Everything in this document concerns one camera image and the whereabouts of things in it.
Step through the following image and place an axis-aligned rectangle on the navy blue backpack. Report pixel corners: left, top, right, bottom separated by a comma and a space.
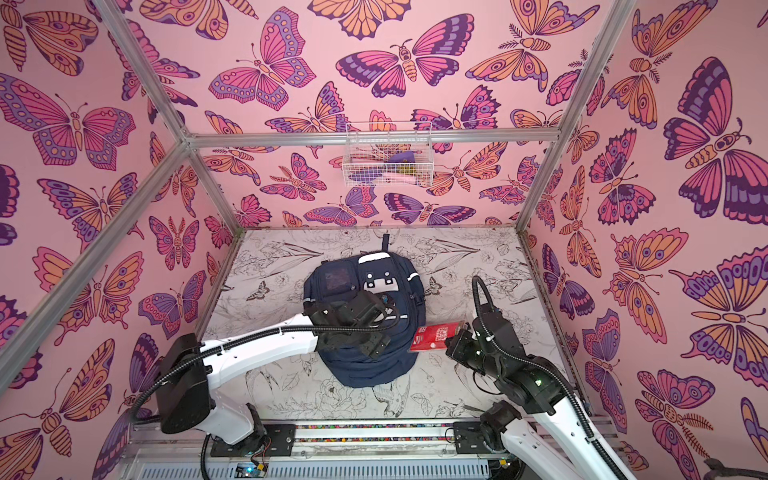
303, 234, 426, 388

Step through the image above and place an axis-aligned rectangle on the red pencil case pack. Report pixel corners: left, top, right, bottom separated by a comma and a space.
409, 322, 464, 353

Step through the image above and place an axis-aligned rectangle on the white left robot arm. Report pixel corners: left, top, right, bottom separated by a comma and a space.
130, 291, 400, 453

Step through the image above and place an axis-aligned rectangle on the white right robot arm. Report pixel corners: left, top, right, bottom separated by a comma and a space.
446, 275, 635, 479

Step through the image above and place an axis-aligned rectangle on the white wire basket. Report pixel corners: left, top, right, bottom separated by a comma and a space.
340, 121, 435, 188

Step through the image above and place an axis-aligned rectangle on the aluminium frame post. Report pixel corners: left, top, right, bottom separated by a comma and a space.
516, 0, 636, 234

